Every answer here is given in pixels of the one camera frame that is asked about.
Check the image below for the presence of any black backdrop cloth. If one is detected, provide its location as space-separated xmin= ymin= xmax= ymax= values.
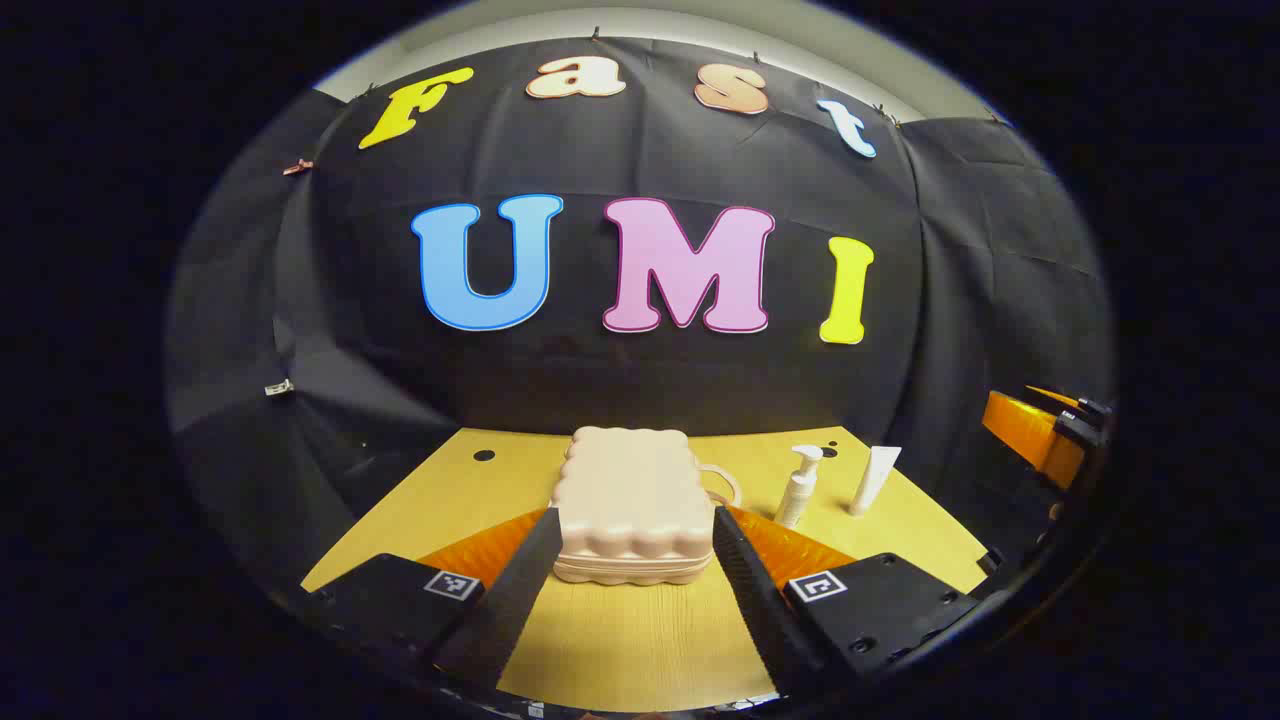
xmin=165 ymin=35 xmax=1116 ymax=621

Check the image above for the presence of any white pump bottle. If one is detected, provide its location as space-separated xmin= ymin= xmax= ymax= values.
xmin=775 ymin=445 xmax=825 ymax=530

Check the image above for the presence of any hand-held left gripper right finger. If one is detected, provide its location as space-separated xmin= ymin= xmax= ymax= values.
xmin=711 ymin=506 xmax=981 ymax=698

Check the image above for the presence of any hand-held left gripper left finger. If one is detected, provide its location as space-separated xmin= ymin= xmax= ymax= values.
xmin=300 ymin=507 xmax=566 ymax=693

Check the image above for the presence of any white squeeze tube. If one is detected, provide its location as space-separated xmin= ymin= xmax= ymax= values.
xmin=849 ymin=446 xmax=903 ymax=517

